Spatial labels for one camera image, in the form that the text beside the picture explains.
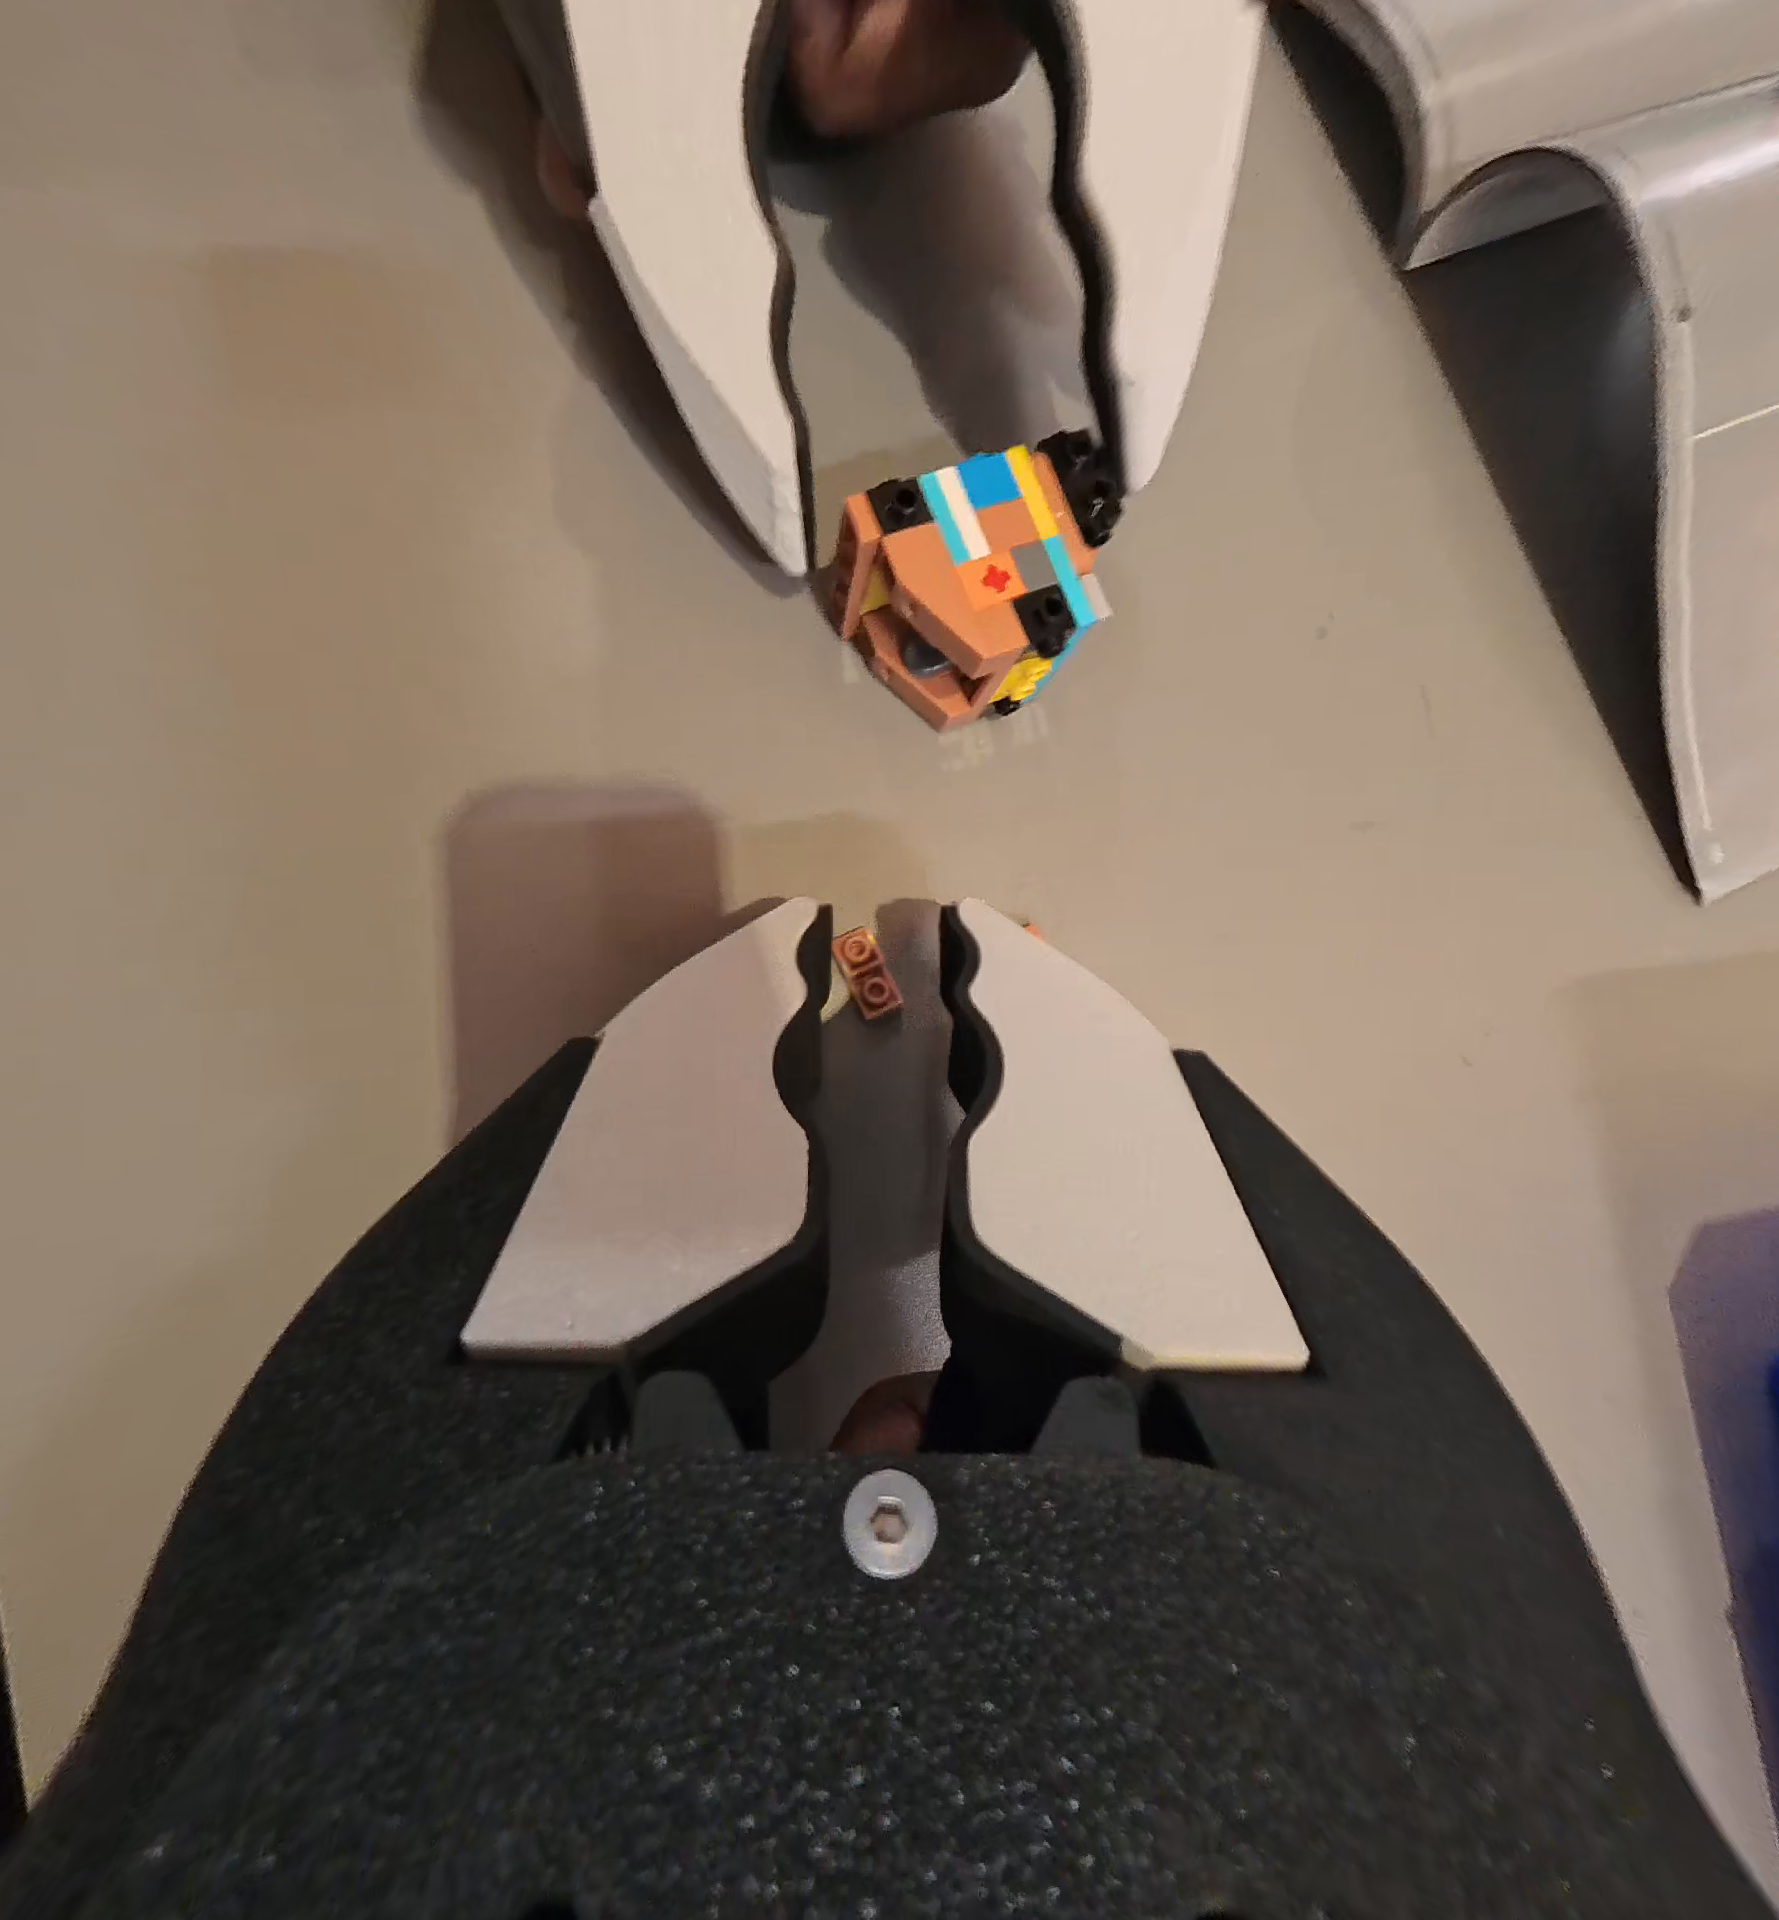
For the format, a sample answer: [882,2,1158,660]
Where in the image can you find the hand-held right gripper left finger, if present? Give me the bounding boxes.
[463,898,836,1412]

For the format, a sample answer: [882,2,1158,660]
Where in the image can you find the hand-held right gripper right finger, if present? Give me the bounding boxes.
[937,898,1312,1412]

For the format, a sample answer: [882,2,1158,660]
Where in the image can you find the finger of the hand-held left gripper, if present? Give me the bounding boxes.
[492,0,817,579]
[1040,0,1268,495]

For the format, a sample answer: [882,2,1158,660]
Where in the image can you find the small brown toy brick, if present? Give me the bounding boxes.
[833,924,908,1025]

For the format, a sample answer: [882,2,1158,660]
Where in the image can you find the multicolour toy brick model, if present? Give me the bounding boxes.
[830,426,1133,735]

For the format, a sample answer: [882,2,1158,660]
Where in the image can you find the grey instruction booklet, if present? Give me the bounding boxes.
[1272,0,1779,902]

